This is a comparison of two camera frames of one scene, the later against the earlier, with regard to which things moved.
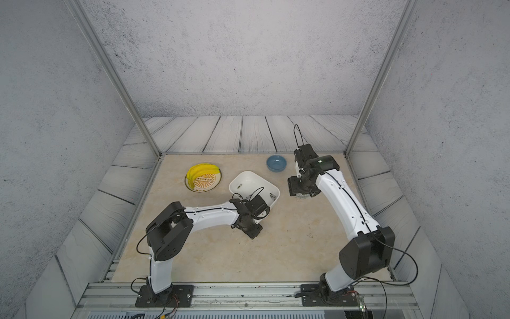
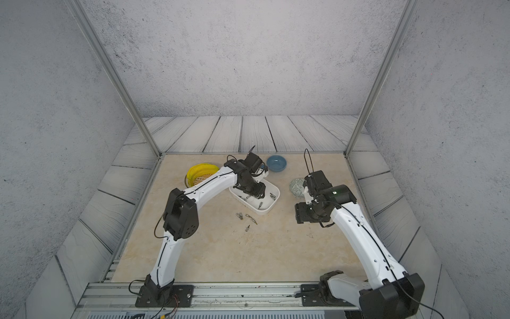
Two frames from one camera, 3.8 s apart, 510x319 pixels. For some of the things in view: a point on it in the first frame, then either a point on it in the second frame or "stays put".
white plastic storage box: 246,185 stays put
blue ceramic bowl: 276,163 stays put
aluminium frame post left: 117,76 stays put
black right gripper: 293,187 -> 301,214
